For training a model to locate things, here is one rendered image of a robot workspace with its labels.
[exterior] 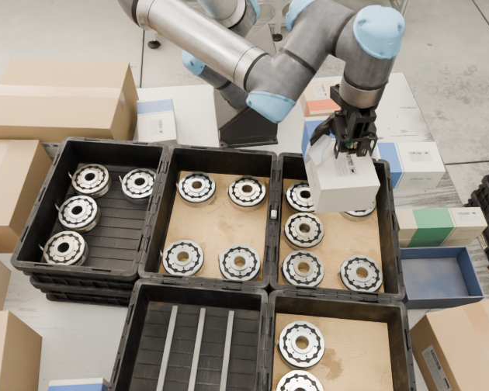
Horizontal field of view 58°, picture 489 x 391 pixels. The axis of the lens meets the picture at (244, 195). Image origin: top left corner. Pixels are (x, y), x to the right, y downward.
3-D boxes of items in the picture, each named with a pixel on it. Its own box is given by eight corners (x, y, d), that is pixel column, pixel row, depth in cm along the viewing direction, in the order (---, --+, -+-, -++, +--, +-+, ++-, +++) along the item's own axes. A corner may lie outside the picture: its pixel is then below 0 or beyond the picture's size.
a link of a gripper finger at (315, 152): (298, 175, 90) (329, 150, 84) (293, 153, 94) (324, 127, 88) (310, 179, 92) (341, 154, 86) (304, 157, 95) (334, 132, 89)
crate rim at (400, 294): (277, 157, 122) (278, 150, 120) (386, 164, 120) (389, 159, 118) (268, 292, 99) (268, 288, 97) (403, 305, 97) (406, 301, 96)
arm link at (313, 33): (265, 36, 73) (317, 67, 69) (303, -24, 71) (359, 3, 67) (281, 54, 80) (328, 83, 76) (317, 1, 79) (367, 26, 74)
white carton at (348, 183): (299, 143, 106) (304, 117, 98) (348, 140, 106) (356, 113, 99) (315, 213, 94) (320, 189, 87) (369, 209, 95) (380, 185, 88)
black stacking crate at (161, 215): (175, 170, 131) (170, 145, 122) (275, 178, 129) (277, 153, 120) (147, 296, 109) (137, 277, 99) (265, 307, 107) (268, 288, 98)
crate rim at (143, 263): (171, 149, 123) (169, 143, 121) (277, 157, 122) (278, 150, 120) (137, 281, 101) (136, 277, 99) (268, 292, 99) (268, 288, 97)
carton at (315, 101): (298, 98, 164) (300, 82, 158) (330, 95, 165) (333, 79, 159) (307, 129, 155) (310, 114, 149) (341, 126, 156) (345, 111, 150)
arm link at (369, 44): (372, -6, 68) (420, 16, 65) (356, 52, 77) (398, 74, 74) (341, 15, 65) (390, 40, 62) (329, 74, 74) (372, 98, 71)
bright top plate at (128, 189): (127, 167, 126) (127, 166, 125) (162, 171, 125) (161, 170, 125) (117, 196, 120) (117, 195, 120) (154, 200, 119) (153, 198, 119)
